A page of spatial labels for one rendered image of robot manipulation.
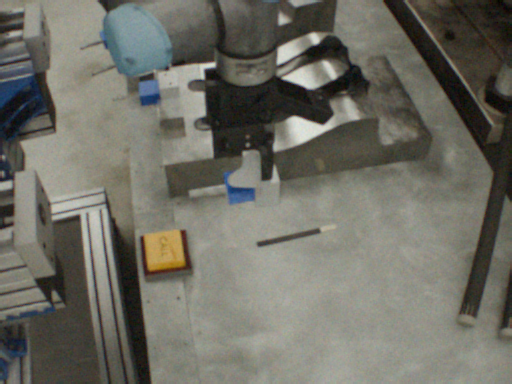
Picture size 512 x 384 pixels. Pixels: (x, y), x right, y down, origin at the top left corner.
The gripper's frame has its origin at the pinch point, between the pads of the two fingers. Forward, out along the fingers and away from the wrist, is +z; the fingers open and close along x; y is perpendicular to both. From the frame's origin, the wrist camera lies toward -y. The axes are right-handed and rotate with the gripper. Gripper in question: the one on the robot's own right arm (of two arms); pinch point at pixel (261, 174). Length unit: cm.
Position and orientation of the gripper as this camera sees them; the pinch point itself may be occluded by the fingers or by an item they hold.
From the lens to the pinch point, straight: 80.6
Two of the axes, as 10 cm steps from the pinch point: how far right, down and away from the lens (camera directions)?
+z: 0.0, 6.3, 7.8
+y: -9.8, 1.5, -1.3
